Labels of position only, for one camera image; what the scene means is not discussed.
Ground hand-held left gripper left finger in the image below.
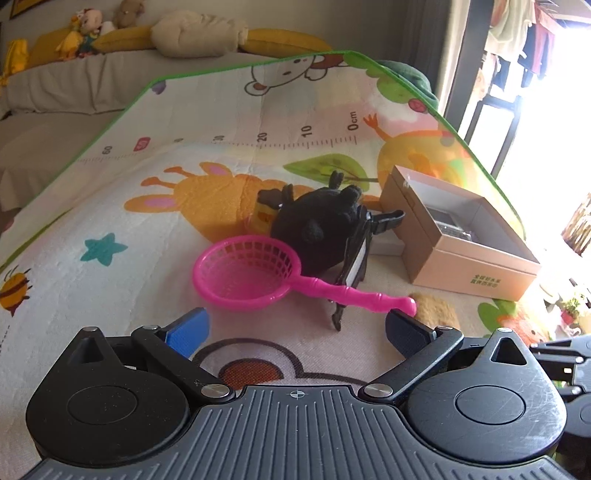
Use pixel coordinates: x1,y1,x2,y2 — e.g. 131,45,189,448
69,308,237,403

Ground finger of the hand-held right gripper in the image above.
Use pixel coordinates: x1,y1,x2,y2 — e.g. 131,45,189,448
558,385,591,408
530,336,591,385

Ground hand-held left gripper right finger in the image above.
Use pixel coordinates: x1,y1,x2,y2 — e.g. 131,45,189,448
359,309,532,407

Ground black folding clip stand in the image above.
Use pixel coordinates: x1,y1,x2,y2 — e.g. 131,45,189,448
325,208,406,332

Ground pink toy strainer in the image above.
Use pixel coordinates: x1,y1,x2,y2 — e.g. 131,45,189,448
193,235,417,315

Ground tan cardboard box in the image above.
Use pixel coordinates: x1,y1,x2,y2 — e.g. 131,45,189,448
379,164,542,302

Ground small yellow orange toy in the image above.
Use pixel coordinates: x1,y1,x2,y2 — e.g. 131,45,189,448
249,187,283,232

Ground black plush toy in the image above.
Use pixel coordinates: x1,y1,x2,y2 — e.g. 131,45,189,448
270,171,370,278

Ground potted plants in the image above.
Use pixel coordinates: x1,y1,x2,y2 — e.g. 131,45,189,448
556,286,591,335

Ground printed play mat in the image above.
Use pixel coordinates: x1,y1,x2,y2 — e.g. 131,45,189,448
0,50,561,398

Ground clear plastic case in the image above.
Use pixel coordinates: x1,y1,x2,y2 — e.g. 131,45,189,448
425,205,482,243

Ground green plush toy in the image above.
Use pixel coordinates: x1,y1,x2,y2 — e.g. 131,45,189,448
379,60,438,106

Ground grey curtain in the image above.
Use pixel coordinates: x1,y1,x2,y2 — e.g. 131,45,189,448
369,0,465,112

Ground peeled banana plush pillow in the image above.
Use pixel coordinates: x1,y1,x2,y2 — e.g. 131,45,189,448
92,9,334,58

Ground row of hanging clothes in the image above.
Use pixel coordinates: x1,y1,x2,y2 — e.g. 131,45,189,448
480,0,571,100

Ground yellow cushion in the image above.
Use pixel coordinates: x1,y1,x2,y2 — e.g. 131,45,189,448
28,28,70,70

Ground colourful doll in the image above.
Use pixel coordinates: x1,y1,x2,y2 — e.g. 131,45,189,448
55,9,103,61

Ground brown teddy bear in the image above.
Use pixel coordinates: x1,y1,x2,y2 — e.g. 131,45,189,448
113,0,146,28

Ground black window frame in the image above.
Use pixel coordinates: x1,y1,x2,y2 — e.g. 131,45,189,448
462,90,522,183

